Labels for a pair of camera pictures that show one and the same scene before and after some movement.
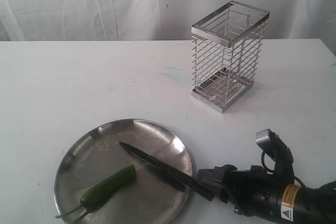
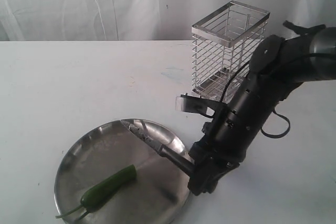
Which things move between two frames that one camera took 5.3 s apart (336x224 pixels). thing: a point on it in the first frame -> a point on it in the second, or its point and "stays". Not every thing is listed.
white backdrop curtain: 160,6 stays
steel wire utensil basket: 227,49 stays
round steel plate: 150,197 stays
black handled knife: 181,179 -> 174,156
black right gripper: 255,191 -> 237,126
